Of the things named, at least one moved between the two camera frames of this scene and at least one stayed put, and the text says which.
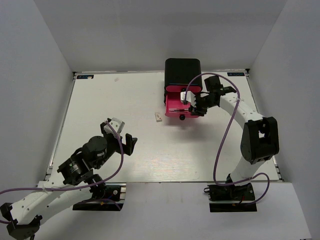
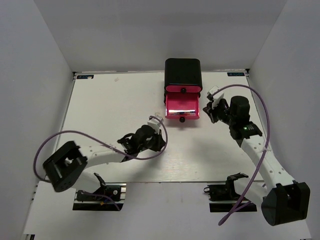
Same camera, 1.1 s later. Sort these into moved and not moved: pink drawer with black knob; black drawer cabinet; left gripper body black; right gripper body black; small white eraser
Moved: right gripper body black; left gripper body black
Not moved: black drawer cabinet; small white eraser; pink drawer with black knob
